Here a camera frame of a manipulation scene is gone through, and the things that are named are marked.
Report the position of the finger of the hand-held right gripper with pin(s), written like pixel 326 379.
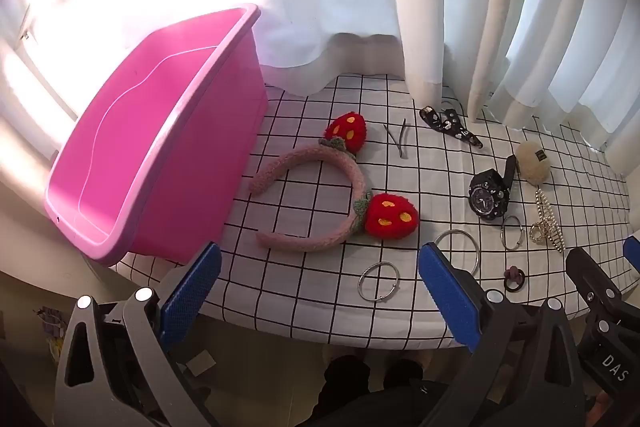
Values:
pixel 631 253
pixel 592 279

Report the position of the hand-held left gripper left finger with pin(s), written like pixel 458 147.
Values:
pixel 192 292

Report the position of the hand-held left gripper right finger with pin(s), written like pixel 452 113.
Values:
pixel 447 292

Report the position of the pearl hair claw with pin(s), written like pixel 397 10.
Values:
pixel 547 217

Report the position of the pink strawberry plush headband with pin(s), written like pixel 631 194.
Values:
pixel 390 217

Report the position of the black wrist watch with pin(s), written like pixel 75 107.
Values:
pixel 485 197

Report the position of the beige plush ball charm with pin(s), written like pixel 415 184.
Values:
pixel 532 162

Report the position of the pink plastic tub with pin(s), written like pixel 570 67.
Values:
pixel 125 147

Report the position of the white black-checked tablecloth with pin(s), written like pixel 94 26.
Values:
pixel 300 277

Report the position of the person's legs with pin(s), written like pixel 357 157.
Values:
pixel 345 379

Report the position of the thin black hair clip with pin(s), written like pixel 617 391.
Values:
pixel 395 141

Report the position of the black printed hair bow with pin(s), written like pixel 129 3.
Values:
pixel 450 124

